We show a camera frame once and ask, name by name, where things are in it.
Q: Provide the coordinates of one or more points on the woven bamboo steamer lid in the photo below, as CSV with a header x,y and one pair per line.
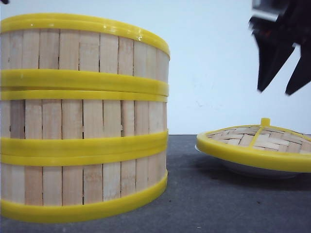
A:
x,y
260,145

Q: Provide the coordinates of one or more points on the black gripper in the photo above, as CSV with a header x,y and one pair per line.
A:
x,y
275,43

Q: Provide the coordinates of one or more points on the white plate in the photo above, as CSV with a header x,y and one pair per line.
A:
x,y
252,171

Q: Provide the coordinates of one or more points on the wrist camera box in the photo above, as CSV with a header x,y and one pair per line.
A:
x,y
274,7

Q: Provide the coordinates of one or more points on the bamboo steamer drawer with buns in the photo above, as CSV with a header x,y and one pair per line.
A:
x,y
84,132

